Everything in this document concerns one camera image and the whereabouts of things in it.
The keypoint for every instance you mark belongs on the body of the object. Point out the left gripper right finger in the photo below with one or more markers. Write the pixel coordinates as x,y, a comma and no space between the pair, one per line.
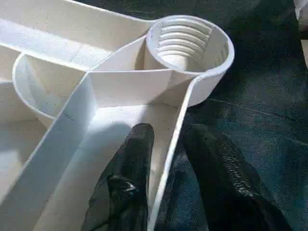
228,187

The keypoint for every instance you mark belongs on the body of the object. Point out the black work mat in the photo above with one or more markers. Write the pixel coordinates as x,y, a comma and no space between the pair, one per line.
264,72

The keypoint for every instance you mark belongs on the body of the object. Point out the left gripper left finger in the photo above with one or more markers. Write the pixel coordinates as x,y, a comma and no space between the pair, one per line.
130,180

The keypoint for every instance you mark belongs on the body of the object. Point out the white plastic table top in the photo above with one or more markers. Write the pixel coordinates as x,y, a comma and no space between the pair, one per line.
120,84

